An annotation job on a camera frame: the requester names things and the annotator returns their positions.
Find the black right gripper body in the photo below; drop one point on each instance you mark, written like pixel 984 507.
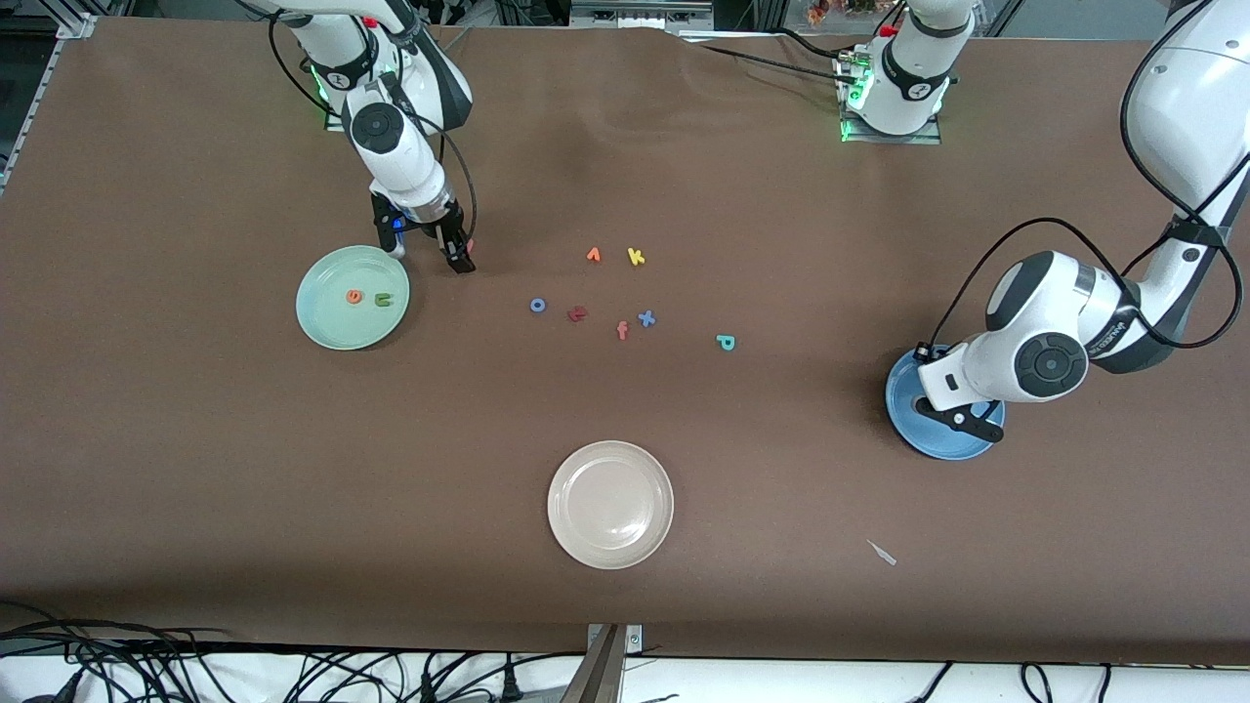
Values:
pixel 437 221

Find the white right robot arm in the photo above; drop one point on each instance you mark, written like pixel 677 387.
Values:
pixel 391 166

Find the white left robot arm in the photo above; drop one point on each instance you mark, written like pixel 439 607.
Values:
pixel 1191 98

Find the blue plate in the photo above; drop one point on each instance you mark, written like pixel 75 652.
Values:
pixel 937 444

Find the light green plate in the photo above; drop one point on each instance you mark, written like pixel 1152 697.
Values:
pixel 337 327

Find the white paper scrap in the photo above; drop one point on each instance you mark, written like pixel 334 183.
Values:
pixel 884 555

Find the brown table cover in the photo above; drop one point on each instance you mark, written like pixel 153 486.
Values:
pixel 684 176

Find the beige plate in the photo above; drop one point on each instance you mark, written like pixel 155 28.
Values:
pixel 610 505

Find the grey metal bar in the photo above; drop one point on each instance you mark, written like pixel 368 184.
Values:
pixel 596 679

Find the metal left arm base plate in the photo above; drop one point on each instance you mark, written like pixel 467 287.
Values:
pixel 894 140

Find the metal table edge bracket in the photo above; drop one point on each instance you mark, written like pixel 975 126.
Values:
pixel 635 640

